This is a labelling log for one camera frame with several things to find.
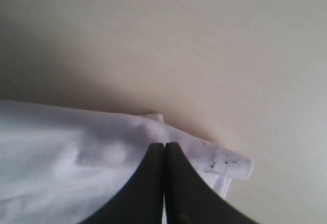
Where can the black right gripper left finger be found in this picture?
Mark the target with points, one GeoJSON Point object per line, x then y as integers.
{"type": "Point", "coordinates": [141, 199]}

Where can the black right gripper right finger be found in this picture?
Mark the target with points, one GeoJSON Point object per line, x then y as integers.
{"type": "Point", "coordinates": [188, 199]}

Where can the white t-shirt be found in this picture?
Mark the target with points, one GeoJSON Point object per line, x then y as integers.
{"type": "Point", "coordinates": [59, 165]}

